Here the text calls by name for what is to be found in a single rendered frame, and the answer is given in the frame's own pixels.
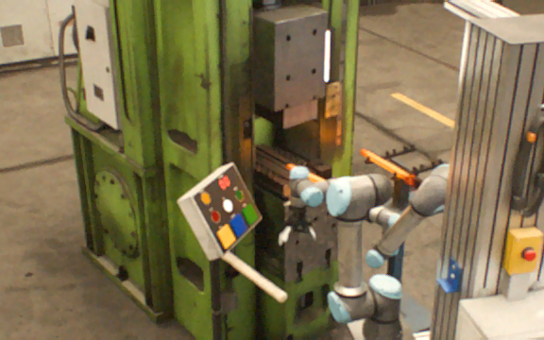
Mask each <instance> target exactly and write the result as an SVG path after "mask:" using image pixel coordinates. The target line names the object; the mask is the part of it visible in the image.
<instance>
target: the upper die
mask: <svg viewBox="0 0 544 340"><path fill-rule="evenodd" d="M254 106H255V115H257V116H259V117H261V118H263V119H264V120H266V121H268V122H270V123H272V124H275V125H277V126H279V127H281V128H289V127H291V126H294V125H297V124H300V123H303V122H307V121H310V120H314V119H316V118H317V99H316V100H314V99H313V101H310V102H307V103H303V104H299V105H296V106H294V107H290V108H286V107H285V109H284V110H278V111H272V110H270V109H268V108H266V107H264V106H262V105H260V104H257V103H255V102H254Z"/></svg>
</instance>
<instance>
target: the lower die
mask: <svg viewBox="0 0 544 340"><path fill-rule="evenodd" d="M255 145H256V146H258V147H259V148H261V149H263V150H265V151H266V152H268V153H270V154H272V155H274V156H276V157H278V158H279V159H281V160H283V161H285V162H288V163H291V164H293V165H294V166H303V167H306V168H308V169H309V167H308V166H306V165H302V164H301V163H299V162H296V161H295V160H293V159H292V160H290V158H289V157H287V156H286V157H284V155H283V154H282V153H279V151H277V150H275V151H274V149H273V148H271V147H269V146H268V145H266V144H255ZM255 161H256V162H257V163H259V162H260V163H261V164H262V167H261V165H260V164H258V165H257V177H258V179H259V180H261V179H262V168H263V167H264V166H267V171H268V170H270V169H272V170H273V175H272V171H269V172H268V185H269V186H270V187H273V176H274V175H275V173H279V176H280V177H279V178H278V175H276V176H275V177H274V187H275V189H276V190H277V191H279V192H281V193H282V194H284V195H286V196H289V195H290V179H289V178H290V170H291V169H289V168H287V167H286V166H284V165H282V164H280V163H278V162H276V161H274V160H272V159H270V158H268V157H267V156H265V155H264V154H262V153H260V152H258V151H257V150H255ZM267 171H266V167H265V168H264V169H263V182H264V183H265V184H266V183H267ZM309 172H310V173H312V175H314V176H315V170H314V169H312V168H310V169H309Z"/></svg>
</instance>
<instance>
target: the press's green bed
mask: <svg viewBox="0 0 544 340"><path fill-rule="evenodd" d="M256 272H257V273H259V274H260V275H261V276H263V277H264V278H265V279H267V280H268V281H270V282H271V283H273V284H274V285H275V286H277V287H278V288H279V289H281V290H282V292H284V293H285V294H286V295H287V298H286V300H285V301H284V302H280V301H278V300H277V299H275V298H274V297H273V296H271V295H270V294H269V293H267V292H266V291H265V290H264V289H263V288H262V287H260V286H259V285H258V284H256V328H257V334H258V335H259V336H261V337H262V338H263V339H264V340H315V339H316V338H318V337H320V336H322V335H324V334H325V333H327V332H330V331H332V330H334V329H336V328H337V327H336V326H335V318H334V317H333V315H332V311H331V308H330V304H329V300H328V296H329V293H331V292H334V285H335V284H336V274H338V259H336V260H334V261H332V262H330V263H329V262H327V263H326V264H324V265H322V266H320V267H318V268H317V269H315V270H313V271H310V272H308V273H306V274H304V275H301V276H300V275H298V276H297V278H295V279H292V280H289V281H288V282H286V283H284V282H283V281H281V280H280V279H278V278H277V277H276V276H274V275H273V274H271V273H270V272H269V271H267V270H266V269H265V268H263V267H262V266H260V265H259V264H258V263H256Z"/></svg>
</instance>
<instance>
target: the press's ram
mask: <svg viewBox="0 0 544 340"><path fill-rule="evenodd" d="M327 34H328V12H327V11H326V10H323V9H319V8H313V7H310V6H307V5H303V4H300V3H296V2H293V1H290V0H280V7H278V8H270V9H260V8H253V35H254V102H255V103H257V104H260V105H262V106H264V107H266V108H268V109H270V110H272V111H280V110H284V109H285V107H286V108H290V107H294V106H296V105H299V104H303V103H307V102H310V101H313V99H314V100H316V99H319V98H323V97H325V92H326V63H327Z"/></svg>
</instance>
